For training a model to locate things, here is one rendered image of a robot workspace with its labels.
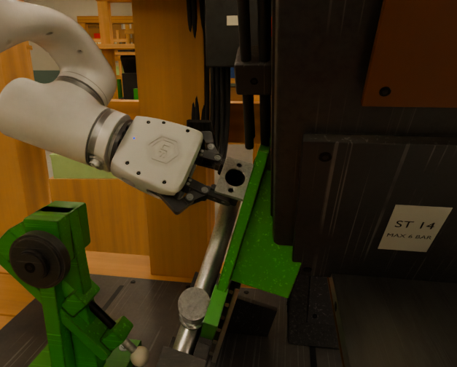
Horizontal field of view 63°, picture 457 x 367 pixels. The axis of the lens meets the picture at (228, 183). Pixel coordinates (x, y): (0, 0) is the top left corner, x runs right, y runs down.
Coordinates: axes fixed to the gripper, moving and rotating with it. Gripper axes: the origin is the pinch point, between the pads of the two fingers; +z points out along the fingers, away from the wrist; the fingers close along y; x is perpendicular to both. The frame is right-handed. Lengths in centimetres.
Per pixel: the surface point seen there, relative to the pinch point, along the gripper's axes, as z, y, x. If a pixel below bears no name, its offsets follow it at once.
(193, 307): 1.2, -16.8, -0.5
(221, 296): 3.8, -15.0, -3.0
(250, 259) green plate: 5.3, -10.5, -5.2
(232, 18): -8.3, 25.4, -4.1
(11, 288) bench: -38, -21, 45
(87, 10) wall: -504, 661, 688
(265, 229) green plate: 5.6, -7.6, -8.2
